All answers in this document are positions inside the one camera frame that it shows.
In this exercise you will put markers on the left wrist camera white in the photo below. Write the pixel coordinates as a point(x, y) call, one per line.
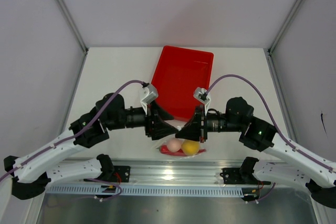
point(147, 94)

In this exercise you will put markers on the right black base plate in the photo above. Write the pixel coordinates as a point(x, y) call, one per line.
point(242, 175)

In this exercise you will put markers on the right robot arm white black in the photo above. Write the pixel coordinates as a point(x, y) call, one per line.
point(300, 168)

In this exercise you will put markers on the right aluminium frame post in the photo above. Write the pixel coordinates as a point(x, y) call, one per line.
point(293, 12)

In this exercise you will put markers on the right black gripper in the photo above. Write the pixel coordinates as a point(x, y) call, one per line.
point(195, 128)

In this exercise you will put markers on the aluminium frame post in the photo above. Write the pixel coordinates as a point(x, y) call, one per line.
point(71, 24)
point(293, 12)

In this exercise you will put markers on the aluminium mounting rail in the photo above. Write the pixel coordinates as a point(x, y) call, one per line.
point(176, 172)

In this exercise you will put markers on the left aluminium frame post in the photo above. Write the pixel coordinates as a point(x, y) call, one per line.
point(71, 24)

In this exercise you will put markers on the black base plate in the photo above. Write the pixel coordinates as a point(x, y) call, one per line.
point(121, 174)
point(242, 175)

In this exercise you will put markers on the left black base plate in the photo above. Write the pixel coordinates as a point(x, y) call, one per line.
point(121, 174)

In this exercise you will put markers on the pale egg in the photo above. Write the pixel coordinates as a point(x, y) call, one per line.
point(174, 145)

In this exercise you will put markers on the yellow bell pepper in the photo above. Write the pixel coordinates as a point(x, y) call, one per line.
point(190, 148)

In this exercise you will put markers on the red plastic tray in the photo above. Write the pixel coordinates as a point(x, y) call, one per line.
point(178, 73)

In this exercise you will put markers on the slotted cable duct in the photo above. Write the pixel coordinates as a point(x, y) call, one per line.
point(142, 190)

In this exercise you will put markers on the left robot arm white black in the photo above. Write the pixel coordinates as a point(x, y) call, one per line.
point(32, 174)

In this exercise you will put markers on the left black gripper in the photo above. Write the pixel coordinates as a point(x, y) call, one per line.
point(159, 129)

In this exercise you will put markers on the red chili pepper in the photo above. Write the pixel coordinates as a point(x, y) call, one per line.
point(163, 149)

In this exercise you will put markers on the clear zip top bag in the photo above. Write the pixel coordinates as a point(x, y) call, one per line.
point(164, 141)

